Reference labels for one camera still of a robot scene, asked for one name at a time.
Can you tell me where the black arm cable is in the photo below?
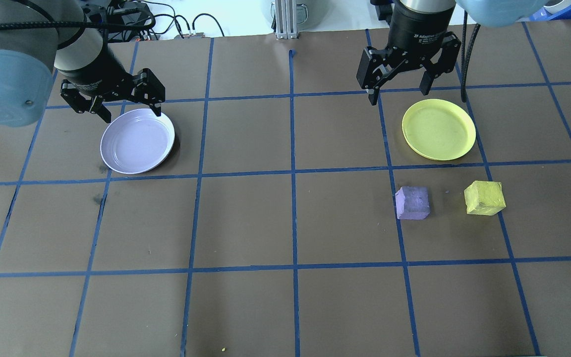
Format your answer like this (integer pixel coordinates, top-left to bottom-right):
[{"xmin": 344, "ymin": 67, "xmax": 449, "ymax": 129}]
[
  {"xmin": 459, "ymin": 11, "xmax": 482, "ymax": 103},
  {"xmin": 0, "ymin": 0, "xmax": 157, "ymax": 50}
]

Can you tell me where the purple plastic plate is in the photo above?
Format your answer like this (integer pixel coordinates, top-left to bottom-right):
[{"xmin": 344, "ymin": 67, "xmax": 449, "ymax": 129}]
[{"xmin": 100, "ymin": 108, "xmax": 175, "ymax": 175}]

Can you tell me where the aluminium profile post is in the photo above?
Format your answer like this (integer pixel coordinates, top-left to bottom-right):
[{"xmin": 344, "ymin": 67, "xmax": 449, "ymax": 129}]
[{"xmin": 275, "ymin": 0, "xmax": 300, "ymax": 40}]

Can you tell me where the grey pot with glass lid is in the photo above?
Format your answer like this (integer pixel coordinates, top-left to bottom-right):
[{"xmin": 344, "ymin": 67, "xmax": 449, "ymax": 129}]
[{"xmin": 270, "ymin": 0, "xmax": 324, "ymax": 25}]

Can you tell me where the black power adapter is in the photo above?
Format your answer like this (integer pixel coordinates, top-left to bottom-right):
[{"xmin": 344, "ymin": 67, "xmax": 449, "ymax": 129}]
[{"xmin": 370, "ymin": 0, "xmax": 395, "ymax": 21}]

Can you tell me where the yellow plastic plate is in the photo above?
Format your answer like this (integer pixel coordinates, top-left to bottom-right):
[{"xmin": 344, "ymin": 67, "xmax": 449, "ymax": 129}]
[{"xmin": 402, "ymin": 99, "xmax": 477, "ymax": 161}]

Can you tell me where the purple foam block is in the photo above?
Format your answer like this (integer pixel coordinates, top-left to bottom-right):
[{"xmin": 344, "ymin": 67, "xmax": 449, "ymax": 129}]
[{"xmin": 395, "ymin": 186, "xmax": 431, "ymax": 220}]

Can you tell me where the black looped desk cable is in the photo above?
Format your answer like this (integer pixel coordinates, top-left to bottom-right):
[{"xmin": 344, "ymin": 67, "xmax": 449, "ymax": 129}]
[{"xmin": 191, "ymin": 12, "xmax": 226, "ymax": 38}]

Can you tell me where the black power supply brick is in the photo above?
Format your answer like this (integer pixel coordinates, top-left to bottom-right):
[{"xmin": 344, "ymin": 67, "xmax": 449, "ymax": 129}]
[{"xmin": 117, "ymin": 10, "xmax": 153, "ymax": 31}]

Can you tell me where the yellow foam block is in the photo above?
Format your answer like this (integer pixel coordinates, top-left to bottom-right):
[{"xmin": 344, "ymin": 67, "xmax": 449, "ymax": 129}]
[{"xmin": 464, "ymin": 180, "xmax": 507, "ymax": 216}]

